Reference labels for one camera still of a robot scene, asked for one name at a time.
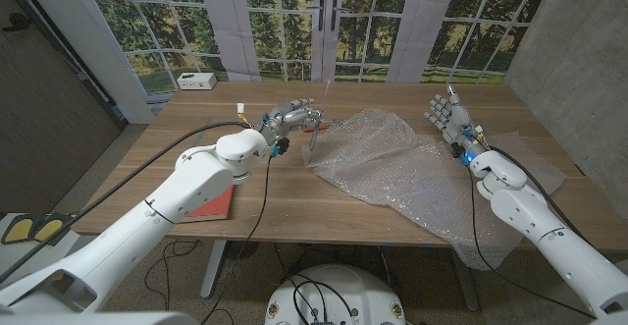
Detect black torso cable loop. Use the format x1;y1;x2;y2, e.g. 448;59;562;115
287;275;354;324

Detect clear bubble wrap sheet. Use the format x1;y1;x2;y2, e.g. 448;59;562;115
301;107;567;271

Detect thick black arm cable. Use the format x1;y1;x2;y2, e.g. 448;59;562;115
0;121;254;284
489;145;598;247

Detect scissors with orange grey handles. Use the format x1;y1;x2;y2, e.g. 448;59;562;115
307;79;331;152

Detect printed window forest backdrop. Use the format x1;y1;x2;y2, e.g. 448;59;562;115
78;0;558;95

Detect red notebook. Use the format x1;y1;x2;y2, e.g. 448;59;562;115
179;183;236;224

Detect thin black left wrist cable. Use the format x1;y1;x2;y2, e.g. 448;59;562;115
198;155;274;325

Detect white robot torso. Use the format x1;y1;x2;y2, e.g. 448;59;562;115
264;263;406;325

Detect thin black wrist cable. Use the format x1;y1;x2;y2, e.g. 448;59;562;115
198;155;274;325
465;164;599;320

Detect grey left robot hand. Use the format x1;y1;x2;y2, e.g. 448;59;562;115
254;97;325;158

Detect white table leg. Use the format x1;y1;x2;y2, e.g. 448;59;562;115
448;248;480;312
199;240;228;299

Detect orange handled fork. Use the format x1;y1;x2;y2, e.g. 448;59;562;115
302;123;340;134

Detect yellow black foot pedal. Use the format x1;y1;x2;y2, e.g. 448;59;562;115
0;215;38;245
31;212;75;246

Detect white power strip box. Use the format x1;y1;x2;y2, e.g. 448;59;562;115
177;72;218;91

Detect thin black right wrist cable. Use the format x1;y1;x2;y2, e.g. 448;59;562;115
465;164;599;320

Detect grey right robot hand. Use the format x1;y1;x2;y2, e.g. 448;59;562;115
424;83;491;167

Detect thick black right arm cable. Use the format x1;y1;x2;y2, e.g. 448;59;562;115
489;145;598;247

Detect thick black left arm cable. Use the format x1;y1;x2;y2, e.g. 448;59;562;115
0;121;254;284

